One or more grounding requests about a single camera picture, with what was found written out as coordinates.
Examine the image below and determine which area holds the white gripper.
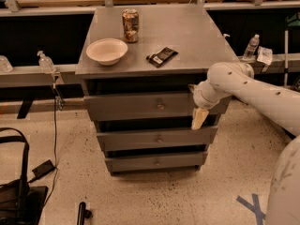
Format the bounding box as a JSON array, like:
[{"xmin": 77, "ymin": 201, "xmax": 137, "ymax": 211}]
[{"xmin": 188, "ymin": 81, "xmax": 221, "ymax": 130}]

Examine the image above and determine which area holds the grey top drawer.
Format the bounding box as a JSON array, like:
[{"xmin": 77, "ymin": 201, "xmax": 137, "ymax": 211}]
[{"xmin": 83, "ymin": 90, "xmax": 233, "ymax": 122}]

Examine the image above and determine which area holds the grey drawer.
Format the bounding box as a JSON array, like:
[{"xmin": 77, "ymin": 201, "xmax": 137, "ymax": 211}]
[
  {"xmin": 97, "ymin": 126, "xmax": 218, "ymax": 152},
  {"xmin": 105, "ymin": 152, "xmax": 207, "ymax": 173},
  {"xmin": 83, "ymin": 90, "xmax": 233, "ymax": 122}
]

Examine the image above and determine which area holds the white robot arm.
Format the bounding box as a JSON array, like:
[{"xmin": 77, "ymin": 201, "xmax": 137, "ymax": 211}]
[{"xmin": 191, "ymin": 62, "xmax": 300, "ymax": 225}]

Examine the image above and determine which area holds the grey middle drawer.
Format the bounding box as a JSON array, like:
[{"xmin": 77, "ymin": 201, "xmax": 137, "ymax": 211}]
[{"xmin": 97, "ymin": 126, "xmax": 218, "ymax": 152}]

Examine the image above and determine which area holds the grey bottom drawer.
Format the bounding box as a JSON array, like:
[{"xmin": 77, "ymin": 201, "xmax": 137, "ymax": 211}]
[{"xmin": 105, "ymin": 152, "xmax": 207, "ymax": 173}]

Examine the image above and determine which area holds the grey drawer cabinet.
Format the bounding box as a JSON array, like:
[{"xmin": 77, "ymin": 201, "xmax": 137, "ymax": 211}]
[{"xmin": 76, "ymin": 5, "xmax": 237, "ymax": 159}]

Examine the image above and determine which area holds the black snack wrapper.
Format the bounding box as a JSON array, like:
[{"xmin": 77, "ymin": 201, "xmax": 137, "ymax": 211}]
[{"xmin": 146, "ymin": 47, "xmax": 178, "ymax": 68}]

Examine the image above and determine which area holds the clear water bottle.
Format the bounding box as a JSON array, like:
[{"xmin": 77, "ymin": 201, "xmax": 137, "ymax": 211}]
[{"xmin": 242, "ymin": 34, "xmax": 260, "ymax": 61}]

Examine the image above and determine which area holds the white paper packet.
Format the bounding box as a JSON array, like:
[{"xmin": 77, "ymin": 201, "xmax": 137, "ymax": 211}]
[{"xmin": 257, "ymin": 46, "xmax": 273, "ymax": 66}]

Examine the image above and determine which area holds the white bowl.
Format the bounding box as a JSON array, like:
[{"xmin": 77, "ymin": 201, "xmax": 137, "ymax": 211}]
[{"xmin": 86, "ymin": 38, "xmax": 128, "ymax": 66}]

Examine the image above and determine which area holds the crushed soda can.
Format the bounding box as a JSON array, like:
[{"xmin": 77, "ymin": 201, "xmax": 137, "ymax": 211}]
[{"xmin": 122, "ymin": 8, "xmax": 139, "ymax": 43}]

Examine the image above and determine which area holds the blue tape cross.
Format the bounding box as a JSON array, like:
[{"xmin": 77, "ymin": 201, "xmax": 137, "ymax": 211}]
[{"xmin": 236, "ymin": 193, "xmax": 266, "ymax": 225}]

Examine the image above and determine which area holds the clear pump sanitizer bottle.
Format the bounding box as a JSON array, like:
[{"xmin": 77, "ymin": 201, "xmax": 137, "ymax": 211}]
[{"xmin": 37, "ymin": 51, "xmax": 56, "ymax": 74}]

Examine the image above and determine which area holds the black cylinder on floor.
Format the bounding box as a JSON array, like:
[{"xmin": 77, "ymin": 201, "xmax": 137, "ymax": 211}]
[{"xmin": 77, "ymin": 202, "xmax": 93, "ymax": 225}]

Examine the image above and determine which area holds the black power adapter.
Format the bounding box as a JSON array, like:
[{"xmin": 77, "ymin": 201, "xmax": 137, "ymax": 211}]
[{"xmin": 32, "ymin": 159, "xmax": 55, "ymax": 179}]

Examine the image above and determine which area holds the clear plastic container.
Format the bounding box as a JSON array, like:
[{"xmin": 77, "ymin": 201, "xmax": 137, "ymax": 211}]
[{"xmin": 0, "ymin": 55, "xmax": 13, "ymax": 72}]

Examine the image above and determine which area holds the grey metal shelf rail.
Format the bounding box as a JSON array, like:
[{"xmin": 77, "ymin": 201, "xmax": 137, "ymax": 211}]
[{"xmin": 0, "ymin": 53, "xmax": 285, "ymax": 88}]

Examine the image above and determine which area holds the black cable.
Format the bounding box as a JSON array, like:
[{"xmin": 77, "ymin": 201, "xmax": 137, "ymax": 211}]
[{"xmin": 27, "ymin": 84, "xmax": 61, "ymax": 208}]

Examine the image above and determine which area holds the black bag with strap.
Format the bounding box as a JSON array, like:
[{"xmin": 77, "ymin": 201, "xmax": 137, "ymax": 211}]
[{"xmin": 0, "ymin": 127, "xmax": 48, "ymax": 225}]

